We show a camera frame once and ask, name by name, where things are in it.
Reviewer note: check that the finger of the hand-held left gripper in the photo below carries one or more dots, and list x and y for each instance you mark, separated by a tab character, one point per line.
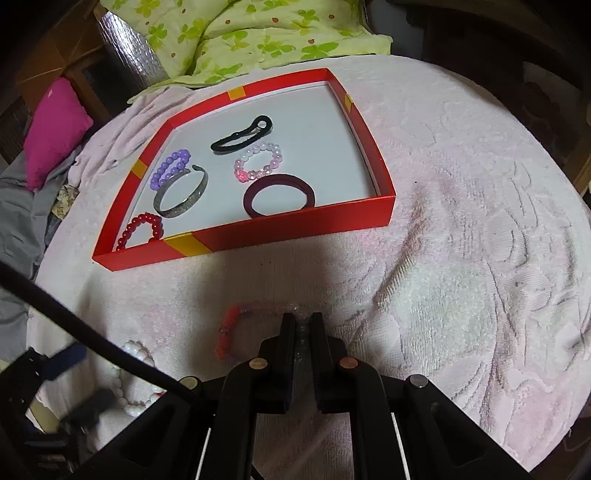
87	410
67	362

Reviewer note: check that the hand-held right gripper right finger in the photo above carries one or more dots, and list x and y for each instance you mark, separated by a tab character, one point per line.
321	369

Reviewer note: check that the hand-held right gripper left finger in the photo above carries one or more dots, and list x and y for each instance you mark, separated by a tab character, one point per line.
286	369

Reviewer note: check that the red cardboard box tray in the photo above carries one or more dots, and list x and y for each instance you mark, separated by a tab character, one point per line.
295	226

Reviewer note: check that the silver metal bangle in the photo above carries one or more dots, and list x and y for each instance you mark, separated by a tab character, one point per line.
184	207

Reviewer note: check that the grey blanket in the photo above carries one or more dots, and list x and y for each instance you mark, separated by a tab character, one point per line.
23	221

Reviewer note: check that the pale pink blanket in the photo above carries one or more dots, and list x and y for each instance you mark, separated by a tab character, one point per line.
461	230

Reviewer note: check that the magenta pillow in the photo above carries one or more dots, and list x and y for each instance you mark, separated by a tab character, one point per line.
53	134

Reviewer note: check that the brown wooden cabinet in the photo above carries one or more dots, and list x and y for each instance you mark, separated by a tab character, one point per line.
55	69

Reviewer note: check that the silver foil bag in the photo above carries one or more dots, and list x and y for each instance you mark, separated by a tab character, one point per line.
124	50

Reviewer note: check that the green floral quilt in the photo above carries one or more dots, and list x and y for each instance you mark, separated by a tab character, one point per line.
258	37

